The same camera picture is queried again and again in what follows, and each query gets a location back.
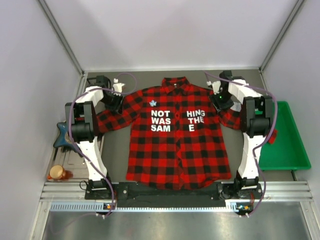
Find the small gold brooch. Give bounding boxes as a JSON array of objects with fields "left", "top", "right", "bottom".
[{"left": 149, "top": 100, "right": 157, "bottom": 107}]

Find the red black plaid shirt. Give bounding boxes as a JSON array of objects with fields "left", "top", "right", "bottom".
[{"left": 97, "top": 76, "right": 240, "bottom": 190}]

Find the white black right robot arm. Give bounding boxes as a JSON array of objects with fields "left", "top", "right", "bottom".
[{"left": 206, "top": 70, "right": 275, "bottom": 197}]

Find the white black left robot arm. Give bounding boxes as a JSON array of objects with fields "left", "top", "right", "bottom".
[{"left": 65, "top": 75, "right": 125, "bottom": 200}]

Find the small black brooch box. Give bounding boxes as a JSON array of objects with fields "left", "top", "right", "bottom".
[{"left": 86, "top": 77, "right": 97, "bottom": 87}]

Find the blue star-shaped dish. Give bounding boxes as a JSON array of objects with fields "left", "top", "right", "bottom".
[{"left": 53, "top": 121, "right": 75, "bottom": 151}]

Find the green plastic bin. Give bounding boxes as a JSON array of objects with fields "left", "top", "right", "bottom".
[{"left": 259, "top": 101, "right": 311, "bottom": 171}]

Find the orange brown cup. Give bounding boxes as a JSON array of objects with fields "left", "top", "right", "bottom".
[{"left": 47, "top": 164, "right": 73, "bottom": 181}]

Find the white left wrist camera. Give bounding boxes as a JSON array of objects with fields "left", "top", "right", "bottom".
[{"left": 112, "top": 78, "right": 126, "bottom": 96}]

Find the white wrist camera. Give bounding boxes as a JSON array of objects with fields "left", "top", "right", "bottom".
[
  {"left": 112, "top": 78, "right": 126, "bottom": 96},
  {"left": 206, "top": 80, "right": 221, "bottom": 95}
]

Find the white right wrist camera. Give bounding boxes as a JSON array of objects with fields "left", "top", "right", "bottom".
[{"left": 206, "top": 80, "right": 221, "bottom": 95}]

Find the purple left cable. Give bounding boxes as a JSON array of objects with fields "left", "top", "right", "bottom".
[{"left": 67, "top": 72, "right": 138, "bottom": 216}]

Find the slotted grey cable duct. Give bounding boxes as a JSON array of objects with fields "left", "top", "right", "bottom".
[{"left": 49, "top": 200, "right": 253, "bottom": 214}]

